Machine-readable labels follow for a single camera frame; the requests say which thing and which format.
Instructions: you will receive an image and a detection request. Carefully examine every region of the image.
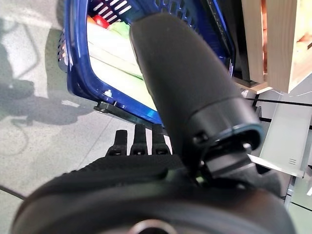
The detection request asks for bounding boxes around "red toy tomato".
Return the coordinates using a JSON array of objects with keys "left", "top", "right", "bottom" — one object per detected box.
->
[{"left": 92, "top": 14, "right": 110, "bottom": 29}]

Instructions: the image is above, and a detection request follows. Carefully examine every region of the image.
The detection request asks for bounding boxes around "black basket carry handle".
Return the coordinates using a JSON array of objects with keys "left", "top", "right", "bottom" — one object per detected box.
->
[
  {"left": 94, "top": 101, "right": 156, "bottom": 124},
  {"left": 206, "top": 0, "right": 236, "bottom": 74}
]

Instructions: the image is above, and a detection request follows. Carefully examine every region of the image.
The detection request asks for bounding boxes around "black floor cable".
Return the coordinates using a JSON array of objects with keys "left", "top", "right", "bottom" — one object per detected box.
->
[{"left": 0, "top": 185, "right": 25, "bottom": 201}]

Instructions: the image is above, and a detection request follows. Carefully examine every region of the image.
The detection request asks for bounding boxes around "wooden slat crate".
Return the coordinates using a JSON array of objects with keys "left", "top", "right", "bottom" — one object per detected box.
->
[{"left": 241, "top": 0, "right": 312, "bottom": 95}]

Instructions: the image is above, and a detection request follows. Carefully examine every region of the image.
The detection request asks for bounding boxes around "blue plastic shopping basket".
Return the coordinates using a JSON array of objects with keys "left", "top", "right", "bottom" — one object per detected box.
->
[{"left": 57, "top": 0, "right": 237, "bottom": 125}]

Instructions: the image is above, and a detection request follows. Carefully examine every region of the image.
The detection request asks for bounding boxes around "wooden display stand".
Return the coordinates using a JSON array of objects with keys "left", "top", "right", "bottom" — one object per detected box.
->
[{"left": 229, "top": 70, "right": 312, "bottom": 234}]

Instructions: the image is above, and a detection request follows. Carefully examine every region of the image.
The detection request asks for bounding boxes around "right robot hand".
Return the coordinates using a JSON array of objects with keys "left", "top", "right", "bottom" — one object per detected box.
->
[{"left": 11, "top": 13, "right": 297, "bottom": 234}]

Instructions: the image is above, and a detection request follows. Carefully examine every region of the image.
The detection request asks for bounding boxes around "napa cabbage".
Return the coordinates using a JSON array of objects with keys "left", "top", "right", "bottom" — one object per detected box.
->
[
  {"left": 89, "top": 55, "right": 159, "bottom": 112},
  {"left": 86, "top": 20, "right": 144, "bottom": 78}
]

